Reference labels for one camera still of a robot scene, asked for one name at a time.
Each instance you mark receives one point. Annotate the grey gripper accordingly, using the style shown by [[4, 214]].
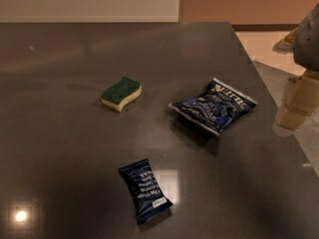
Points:
[[307, 45]]

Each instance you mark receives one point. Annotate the blue chip bag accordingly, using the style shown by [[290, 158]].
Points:
[[217, 108]]

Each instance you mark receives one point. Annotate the dark blue snack bar wrapper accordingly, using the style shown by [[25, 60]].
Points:
[[144, 189]]

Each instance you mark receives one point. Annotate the green and yellow sponge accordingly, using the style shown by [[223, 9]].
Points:
[[121, 93]]

